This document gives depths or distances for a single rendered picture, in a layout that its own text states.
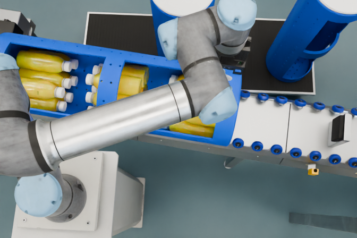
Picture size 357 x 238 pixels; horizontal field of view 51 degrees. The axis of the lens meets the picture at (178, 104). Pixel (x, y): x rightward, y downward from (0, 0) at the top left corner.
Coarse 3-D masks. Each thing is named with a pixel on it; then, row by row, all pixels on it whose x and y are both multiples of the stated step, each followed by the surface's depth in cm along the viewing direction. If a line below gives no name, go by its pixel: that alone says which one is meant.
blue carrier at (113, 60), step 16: (0, 48) 128; (16, 48) 146; (48, 48) 130; (64, 48) 130; (80, 48) 131; (96, 48) 133; (80, 64) 151; (96, 64) 150; (112, 64) 127; (144, 64) 129; (160, 64) 128; (176, 64) 129; (80, 80) 153; (112, 80) 125; (160, 80) 150; (240, 80) 126; (80, 96) 152; (112, 96) 125; (32, 112) 135; (48, 112) 133; (64, 112) 146; (224, 128) 125; (224, 144) 132
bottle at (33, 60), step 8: (16, 56) 138; (24, 56) 138; (32, 56) 138; (40, 56) 138; (48, 56) 138; (56, 56) 139; (24, 64) 138; (32, 64) 138; (40, 64) 137; (48, 64) 137; (56, 64) 138; (48, 72) 140; (56, 72) 140
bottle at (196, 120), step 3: (195, 117) 131; (198, 117) 131; (186, 120) 133; (189, 120) 132; (192, 120) 132; (195, 120) 132; (198, 120) 132; (192, 123) 134; (195, 123) 133; (198, 123) 133; (201, 123) 133; (213, 123) 132; (210, 126) 134; (213, 126) 133
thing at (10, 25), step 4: (0, 20) 156; (4, 20) 157; (8, 20) 158; (0, 24) 156; (4, 24) 156; (8, 24) 156; (12, 24) 156; (16, 24) 157; (0, 28) 155; (4, 28) 155; (8, 28) 155; (12, 28) 155; (16, 28) 158; (20, 28) 161; (0, 32) 155; (4, 32) 155; (12, 32) 155; (16, 32) 158; (20, 32) 161
